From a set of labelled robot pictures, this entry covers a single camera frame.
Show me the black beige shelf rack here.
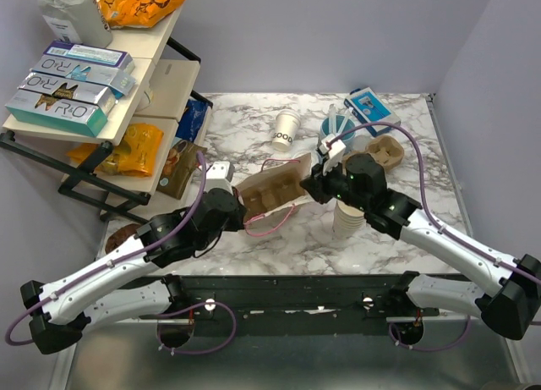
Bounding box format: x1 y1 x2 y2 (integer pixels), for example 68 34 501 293
1 10 208 223

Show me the orange snack bag lower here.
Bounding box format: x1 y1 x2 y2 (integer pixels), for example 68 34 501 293
66 123 165 179

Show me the orange snack bag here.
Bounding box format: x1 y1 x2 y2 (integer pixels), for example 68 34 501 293
66 123 165 179
96 0 186 29

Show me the grey coffee bag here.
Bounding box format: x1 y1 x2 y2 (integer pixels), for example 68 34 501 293
37 0 112 47

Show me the blue snack bag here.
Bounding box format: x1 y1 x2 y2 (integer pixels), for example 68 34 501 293
174 99 210 142

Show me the white sachet stick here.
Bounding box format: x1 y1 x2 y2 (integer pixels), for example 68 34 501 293
328 104 338 136
336 110 351 136

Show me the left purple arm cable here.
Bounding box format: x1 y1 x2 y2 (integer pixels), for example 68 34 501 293
4 151 208 347

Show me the orange snack bag top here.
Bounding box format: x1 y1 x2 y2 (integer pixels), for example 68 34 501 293
96 0 186 29

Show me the brown pink paper bag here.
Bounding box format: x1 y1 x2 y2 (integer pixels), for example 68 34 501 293
236 151 313 238

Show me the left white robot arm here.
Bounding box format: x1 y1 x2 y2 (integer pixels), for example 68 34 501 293
20 188 247 354

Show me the silver R&O box upper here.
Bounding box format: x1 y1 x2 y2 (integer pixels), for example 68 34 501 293
31 55 137 98

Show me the white lid stack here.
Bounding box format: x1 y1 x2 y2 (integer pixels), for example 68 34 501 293
294 151 319 165

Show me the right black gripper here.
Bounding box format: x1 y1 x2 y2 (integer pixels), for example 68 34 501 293
298 156 369 212

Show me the blue white razor box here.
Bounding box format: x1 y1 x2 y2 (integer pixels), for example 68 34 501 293
344 87 401 137

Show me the brown snack bag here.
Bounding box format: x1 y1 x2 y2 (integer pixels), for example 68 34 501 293
157 140 207 200

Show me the stack of cardboard carriers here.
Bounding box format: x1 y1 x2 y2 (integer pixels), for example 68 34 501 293
363 135 404 172

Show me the purple white box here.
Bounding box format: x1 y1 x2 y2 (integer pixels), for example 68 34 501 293
44 41 134 73

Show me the silver R&O box middle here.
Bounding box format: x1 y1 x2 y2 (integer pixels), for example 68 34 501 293
19 72 117 114

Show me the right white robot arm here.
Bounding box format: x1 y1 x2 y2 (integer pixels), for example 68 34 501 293
300 154 540 340

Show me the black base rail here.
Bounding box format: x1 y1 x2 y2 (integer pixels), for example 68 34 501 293
139 271 440 338

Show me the stack of paper cups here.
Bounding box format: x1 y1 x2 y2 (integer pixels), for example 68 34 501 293
332 201 365 238

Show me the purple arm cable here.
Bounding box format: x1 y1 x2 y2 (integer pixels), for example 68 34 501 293
4 151 208 347
333 122 541 288

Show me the light blue utensil cup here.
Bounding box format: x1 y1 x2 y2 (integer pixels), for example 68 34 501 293
318 114 355 150

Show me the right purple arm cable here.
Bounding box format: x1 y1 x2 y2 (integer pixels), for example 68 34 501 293
333 122 541 288

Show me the silver r&o box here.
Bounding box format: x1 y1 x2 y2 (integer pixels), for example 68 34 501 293
31 55 137 98
19 72 117 114

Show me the white paper coffee cup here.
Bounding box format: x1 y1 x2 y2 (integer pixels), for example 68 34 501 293
271 110 301 151

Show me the teal R&O box front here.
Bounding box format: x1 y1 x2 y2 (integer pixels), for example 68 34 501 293
5 90 107 137

